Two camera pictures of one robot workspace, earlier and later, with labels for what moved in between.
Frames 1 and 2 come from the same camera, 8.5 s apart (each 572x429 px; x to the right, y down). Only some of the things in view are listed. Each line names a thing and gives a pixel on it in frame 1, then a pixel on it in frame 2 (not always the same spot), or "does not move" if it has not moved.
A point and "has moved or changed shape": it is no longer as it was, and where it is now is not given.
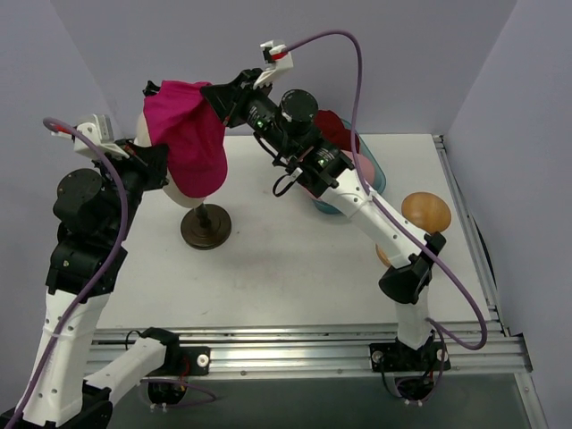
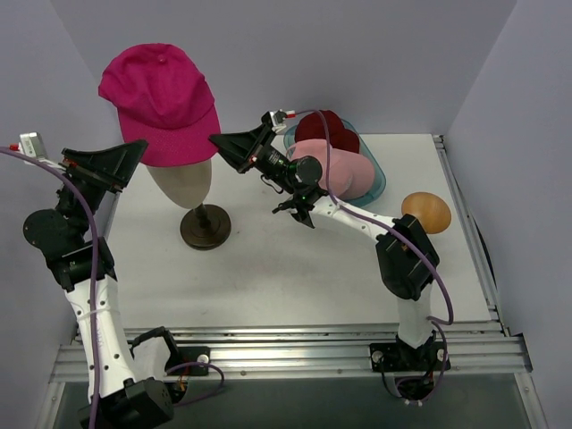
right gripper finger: [223, 97] → [239, 148]
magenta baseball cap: [189, 132] has moved or changed shape
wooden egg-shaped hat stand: [427, 212] does not move
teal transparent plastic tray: [379, 175] does not move
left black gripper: [149, 157] → [89, 173]
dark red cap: [334, 131] does not move
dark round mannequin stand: [206, 227] does not move
